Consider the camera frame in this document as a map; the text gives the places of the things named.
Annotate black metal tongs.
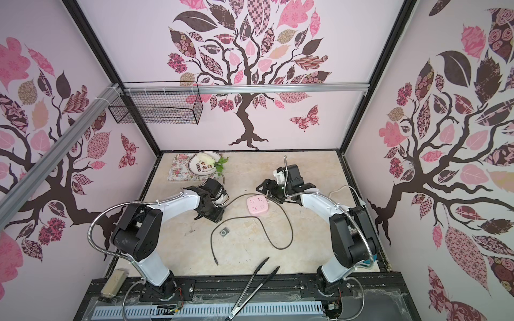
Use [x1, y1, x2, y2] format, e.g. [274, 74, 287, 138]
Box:
[225, 258, 280, 321]

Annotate teal lid jar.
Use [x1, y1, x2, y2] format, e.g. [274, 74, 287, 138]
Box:
[356, 255, 379, 271]

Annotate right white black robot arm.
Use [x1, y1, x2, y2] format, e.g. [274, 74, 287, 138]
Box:
[256, 165, 379, 295]

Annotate beige box on base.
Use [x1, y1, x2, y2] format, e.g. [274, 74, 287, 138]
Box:
[100, 269, 129, 299]

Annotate white patterned plate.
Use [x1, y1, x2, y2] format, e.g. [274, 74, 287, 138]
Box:
[187, 151, 222, 176]

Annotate white flower with leaves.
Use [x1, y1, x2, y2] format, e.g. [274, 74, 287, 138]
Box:
[198, 152, 229, 174]

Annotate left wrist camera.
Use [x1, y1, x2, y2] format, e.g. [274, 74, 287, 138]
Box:
[212, 187, 230, 207]

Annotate aluminium rail back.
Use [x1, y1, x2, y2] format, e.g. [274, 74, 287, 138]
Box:
[123, 83, 369, 94]

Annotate aluminium rail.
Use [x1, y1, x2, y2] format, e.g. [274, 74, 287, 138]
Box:
[1, 84, 121, 230]
[123, 83, 369, 94]

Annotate black wire basket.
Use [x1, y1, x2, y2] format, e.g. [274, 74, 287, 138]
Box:
[108, 80, 203, 125]

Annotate white slotted cable duct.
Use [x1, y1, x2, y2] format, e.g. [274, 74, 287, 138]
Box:
[89, 301, 324, 320]

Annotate black USB cable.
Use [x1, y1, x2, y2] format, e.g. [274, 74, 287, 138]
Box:
[209, 193, 294, 266]

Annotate pink power strip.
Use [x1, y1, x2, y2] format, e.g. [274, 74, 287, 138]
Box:
[246, 195, 269, 217]

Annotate white power strip cord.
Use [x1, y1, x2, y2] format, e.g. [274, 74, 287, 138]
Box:
[268, 185, 367, 207]

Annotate floral placemat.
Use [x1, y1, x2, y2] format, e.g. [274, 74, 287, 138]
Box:
[167, 153, 207, 182]

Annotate aluminium rail left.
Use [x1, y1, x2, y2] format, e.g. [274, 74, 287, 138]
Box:
[1, 84, 121, 230]

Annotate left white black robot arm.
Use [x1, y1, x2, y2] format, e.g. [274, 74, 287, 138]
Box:
[87, 178, 228, 300]

